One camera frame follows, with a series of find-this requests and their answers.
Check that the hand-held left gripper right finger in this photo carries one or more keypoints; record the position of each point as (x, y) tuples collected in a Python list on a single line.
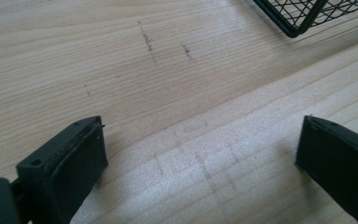
[(338, 161)]

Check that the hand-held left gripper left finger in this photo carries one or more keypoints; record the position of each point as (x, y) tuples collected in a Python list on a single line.
[(65, 168)]

